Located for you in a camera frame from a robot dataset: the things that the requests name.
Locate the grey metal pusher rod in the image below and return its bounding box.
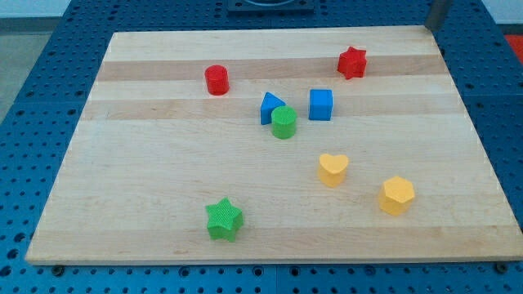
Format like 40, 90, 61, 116
424, 0, 454, 30

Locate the red star block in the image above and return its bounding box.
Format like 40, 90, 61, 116
337, 47, 367, 79

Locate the wooden board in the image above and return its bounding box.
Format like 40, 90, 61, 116
25, 25, 522, 265

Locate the green star block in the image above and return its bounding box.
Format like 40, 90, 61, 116
205, 198, 244, 243

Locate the blue cube block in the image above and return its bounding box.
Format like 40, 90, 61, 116
308, 89, 333, 121

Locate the green cylinder block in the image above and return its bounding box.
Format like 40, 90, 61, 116
271, 105, 297, 140

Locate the yellow hexagon block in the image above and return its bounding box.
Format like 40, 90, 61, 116
378, 176, 415, 216

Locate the blue triangle block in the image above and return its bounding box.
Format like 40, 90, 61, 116
260, 92, 286, 125

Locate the yellow heart block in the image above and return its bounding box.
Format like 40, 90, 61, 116
317, 154, 350, 188

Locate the red cylinder block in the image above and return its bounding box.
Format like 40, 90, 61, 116
204, 65, 230, 96

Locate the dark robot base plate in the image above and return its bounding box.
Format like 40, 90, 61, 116
224, 0, 315, 13

